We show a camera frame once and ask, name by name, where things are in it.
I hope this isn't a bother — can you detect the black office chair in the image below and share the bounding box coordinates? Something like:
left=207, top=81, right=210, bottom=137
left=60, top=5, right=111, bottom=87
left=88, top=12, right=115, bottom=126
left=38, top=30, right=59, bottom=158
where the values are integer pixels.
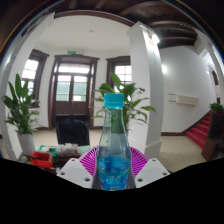
left=54, top=113, right=91, bottom=147

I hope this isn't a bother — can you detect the red carpeted staircase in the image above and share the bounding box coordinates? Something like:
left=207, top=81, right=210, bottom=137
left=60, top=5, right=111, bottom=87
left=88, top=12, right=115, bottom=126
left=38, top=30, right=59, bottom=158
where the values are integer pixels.
left=185, top=114, right=213, bottom=150

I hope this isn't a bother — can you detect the dark-framed window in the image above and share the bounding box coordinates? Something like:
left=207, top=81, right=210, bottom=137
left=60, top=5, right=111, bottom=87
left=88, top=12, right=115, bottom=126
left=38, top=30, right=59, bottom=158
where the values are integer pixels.
left=21, top=49, right=50, bottom=108
left=106, top=55, right=132, bottom=88

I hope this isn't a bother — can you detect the brown tray of white cups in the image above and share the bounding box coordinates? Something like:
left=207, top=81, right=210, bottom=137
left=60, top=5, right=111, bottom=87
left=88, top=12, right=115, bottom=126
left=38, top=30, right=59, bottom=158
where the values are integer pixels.
left=57, top=143, right=82, bottom=158

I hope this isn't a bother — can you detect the white wall unit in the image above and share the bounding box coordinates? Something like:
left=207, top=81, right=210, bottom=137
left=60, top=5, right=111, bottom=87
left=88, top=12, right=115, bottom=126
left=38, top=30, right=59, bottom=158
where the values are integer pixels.
left=168, top=92, right=199, bottom=106

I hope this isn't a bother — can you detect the leafy plant in white pot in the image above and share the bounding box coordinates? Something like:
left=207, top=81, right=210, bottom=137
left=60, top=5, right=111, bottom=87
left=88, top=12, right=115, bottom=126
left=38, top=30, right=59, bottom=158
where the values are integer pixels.
left=1, top=73, right=41, bottom=157
left=92, top=72, right=157, bottom=134

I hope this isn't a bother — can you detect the dark wooden double door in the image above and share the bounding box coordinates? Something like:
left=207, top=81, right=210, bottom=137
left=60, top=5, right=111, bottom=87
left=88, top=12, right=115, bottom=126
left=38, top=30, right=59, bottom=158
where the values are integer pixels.
left=49, top=54, right=100, bottom=130

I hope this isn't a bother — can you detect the green packet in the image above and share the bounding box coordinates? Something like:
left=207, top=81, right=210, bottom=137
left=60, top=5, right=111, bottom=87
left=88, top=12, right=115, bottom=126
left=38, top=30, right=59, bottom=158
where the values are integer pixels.
left=38, top=144, right=58, bottom=158

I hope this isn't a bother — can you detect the green notebook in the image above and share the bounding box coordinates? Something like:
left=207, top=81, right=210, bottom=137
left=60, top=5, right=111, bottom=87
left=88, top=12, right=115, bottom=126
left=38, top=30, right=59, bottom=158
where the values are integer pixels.
left=79, top=145, right=93, bottom=156

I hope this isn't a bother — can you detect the small green plant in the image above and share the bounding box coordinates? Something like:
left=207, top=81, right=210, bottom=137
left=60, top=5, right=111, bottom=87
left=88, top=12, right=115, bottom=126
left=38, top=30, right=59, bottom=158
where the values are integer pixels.
left=209, top=102, right=224, bottom=116

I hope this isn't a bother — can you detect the red plastic box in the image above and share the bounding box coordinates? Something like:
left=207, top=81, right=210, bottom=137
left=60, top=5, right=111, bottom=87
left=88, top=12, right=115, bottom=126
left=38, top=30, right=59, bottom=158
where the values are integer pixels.
left=29, top=151, right=54, bottom=169

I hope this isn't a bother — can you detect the clear blue-capped drink bottle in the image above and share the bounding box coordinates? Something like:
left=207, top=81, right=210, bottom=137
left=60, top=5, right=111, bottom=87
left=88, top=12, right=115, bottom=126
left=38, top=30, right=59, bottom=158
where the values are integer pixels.
left=96, top=92, right=133, bottom=192

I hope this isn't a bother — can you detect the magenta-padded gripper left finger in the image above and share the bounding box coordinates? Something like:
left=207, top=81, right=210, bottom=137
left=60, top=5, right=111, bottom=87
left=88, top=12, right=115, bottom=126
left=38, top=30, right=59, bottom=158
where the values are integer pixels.
left=56, top=146, right=100, bottom=189

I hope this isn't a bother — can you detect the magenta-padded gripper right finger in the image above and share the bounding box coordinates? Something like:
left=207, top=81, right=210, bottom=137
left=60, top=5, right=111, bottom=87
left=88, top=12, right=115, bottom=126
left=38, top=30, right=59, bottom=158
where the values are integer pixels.
left=128, top=146, right=170, bottom=189

